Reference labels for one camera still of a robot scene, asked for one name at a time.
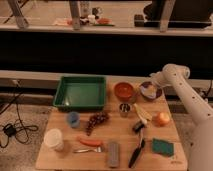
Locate blue cup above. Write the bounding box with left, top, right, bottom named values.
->
left=67, top=111, right=80, bottom=128

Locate black power cable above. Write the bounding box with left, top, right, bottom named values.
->
left=0, top=83, right=40, bottom=149

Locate orange bowl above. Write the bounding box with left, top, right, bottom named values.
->
left=114, top=82, right=134, bottom=101

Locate orange carrot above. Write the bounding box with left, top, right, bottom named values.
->
left=77, top=137, right=103, bottom=147

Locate small metal cup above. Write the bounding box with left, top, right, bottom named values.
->
left=119, top=103, right=131, bottom=117

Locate green plastic tray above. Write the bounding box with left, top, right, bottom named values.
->
left=53, top=76, right=106, bottom=111

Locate white plastic cup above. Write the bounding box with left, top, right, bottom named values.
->
left=44, top=129, right=64, bottom=151

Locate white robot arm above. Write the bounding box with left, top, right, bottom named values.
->
left=151, top=64, right=213, bottom=171

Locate banana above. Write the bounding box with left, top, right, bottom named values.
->
left=133, top=103, right=152, bottom=125

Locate green sponge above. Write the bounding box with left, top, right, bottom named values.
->
left=152, top=139, right=174, bottom=157

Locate metal fork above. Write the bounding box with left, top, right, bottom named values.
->
left=73, top=147, right=102, bottom=153

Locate bunch of red grapes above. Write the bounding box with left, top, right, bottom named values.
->
left=86, top=112, right=109, bottom=136

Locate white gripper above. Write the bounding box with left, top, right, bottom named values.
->
left=150, top=72, right=166, bottom=87

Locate wooden cutting board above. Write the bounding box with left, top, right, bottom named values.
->
left=36, top=83, right=187, bottom=171

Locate orange fruit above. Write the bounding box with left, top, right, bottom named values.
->
left=156, top=112, right=170, bottom=126

